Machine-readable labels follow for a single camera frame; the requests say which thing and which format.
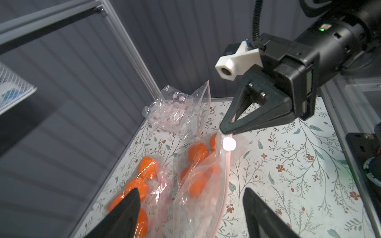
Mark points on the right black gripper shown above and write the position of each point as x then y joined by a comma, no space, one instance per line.
284,89

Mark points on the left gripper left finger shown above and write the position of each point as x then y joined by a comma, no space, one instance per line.
121,221

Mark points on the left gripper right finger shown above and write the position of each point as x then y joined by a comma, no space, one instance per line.
261,221

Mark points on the clear zip-top bag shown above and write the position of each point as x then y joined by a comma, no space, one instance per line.
183,200
175,111

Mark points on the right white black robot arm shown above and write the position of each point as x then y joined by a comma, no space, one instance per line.
343,32

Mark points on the orange in rear bag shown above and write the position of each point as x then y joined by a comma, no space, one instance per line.
148,168

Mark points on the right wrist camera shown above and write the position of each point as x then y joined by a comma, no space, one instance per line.
237,59

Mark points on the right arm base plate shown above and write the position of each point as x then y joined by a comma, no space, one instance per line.
366,149

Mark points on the white wire mesh basket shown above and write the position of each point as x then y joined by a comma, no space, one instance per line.
14,89

